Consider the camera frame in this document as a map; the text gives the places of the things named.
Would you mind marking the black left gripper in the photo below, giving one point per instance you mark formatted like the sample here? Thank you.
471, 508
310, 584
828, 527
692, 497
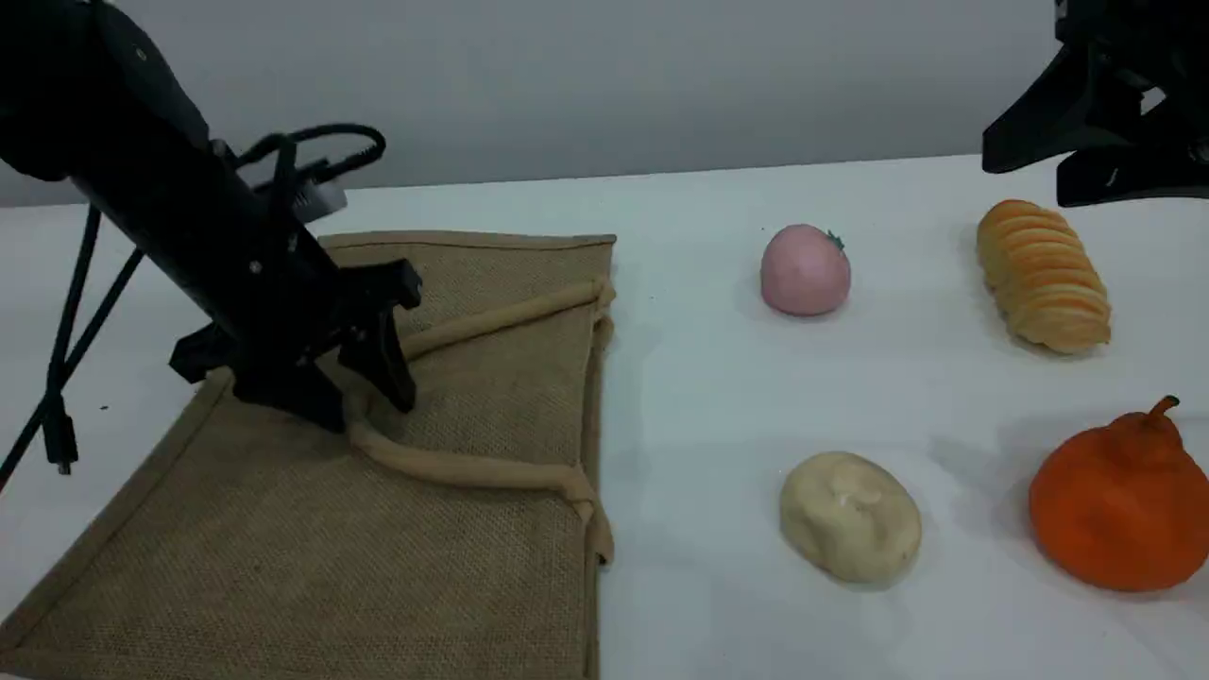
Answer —
283, 302

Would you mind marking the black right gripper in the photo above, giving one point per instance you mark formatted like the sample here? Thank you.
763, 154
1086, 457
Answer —
1152, 42

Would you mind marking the brown jute tote bag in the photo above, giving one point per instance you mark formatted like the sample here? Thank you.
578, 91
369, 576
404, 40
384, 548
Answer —
472, 406

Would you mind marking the long ridged bread loaf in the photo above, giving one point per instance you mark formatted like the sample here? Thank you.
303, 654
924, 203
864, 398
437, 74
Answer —
1044, 279

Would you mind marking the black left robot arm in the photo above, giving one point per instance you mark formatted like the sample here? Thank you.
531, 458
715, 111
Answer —
123, 123

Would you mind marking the pink peach toy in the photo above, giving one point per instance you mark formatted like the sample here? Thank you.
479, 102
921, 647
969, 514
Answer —
803, 274

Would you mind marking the orange tangerine toy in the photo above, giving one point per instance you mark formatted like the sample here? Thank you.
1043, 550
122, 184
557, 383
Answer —
1115, 510

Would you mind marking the cream steamed bun toy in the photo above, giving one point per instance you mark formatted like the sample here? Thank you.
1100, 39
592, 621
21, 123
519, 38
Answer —
850, 519

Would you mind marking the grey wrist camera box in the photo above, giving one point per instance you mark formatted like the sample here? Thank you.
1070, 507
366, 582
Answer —
321, 198

